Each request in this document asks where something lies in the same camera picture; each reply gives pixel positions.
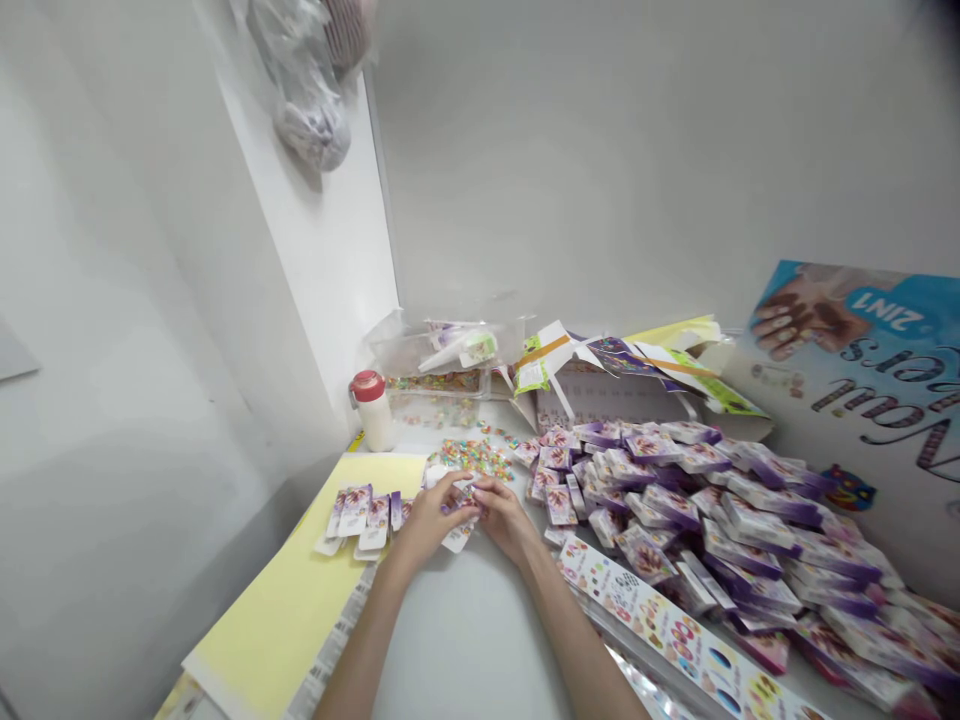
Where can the open cardboard box with flaps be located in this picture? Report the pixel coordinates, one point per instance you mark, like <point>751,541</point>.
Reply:
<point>637,375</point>

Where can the small purple white carton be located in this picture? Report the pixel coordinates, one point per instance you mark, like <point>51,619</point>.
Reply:
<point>459,534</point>

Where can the small blue red sticker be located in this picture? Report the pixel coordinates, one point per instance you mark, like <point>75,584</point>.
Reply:
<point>847,487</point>

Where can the person's left fingers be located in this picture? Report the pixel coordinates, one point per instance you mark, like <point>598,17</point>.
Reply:
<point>454,489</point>

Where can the clear plastic container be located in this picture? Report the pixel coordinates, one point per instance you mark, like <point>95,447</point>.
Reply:
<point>450,352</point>

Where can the white bottle with red lid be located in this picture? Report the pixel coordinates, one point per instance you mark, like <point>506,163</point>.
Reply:
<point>373,416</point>

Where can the blue poster with hands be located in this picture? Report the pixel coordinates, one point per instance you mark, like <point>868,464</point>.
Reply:
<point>877,360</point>

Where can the person's right fingers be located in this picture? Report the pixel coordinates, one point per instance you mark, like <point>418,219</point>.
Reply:
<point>484,501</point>

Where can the clear plastic bag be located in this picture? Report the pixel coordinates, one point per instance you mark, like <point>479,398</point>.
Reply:
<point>315,82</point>

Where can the person's left hand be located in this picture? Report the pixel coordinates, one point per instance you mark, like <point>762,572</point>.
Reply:
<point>420,517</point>

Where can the white barcode label strip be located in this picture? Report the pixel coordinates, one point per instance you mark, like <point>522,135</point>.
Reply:
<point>330,652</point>

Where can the pile of purple white boxes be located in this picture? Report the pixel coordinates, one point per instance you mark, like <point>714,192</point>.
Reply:
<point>720,540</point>

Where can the row of flat purple cartons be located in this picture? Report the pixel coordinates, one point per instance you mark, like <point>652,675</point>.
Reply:
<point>360,514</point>

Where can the heap of colourful small stickers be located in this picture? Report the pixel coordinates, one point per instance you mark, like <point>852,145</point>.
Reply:
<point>480,457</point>

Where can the person's right hand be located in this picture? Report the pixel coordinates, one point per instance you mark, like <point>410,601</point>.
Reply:
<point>506,517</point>

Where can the pale yellow paper sheet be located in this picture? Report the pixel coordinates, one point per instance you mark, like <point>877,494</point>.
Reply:
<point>300,570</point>

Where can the long colourful nail sticker strip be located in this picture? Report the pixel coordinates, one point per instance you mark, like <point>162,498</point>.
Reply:
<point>675,630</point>

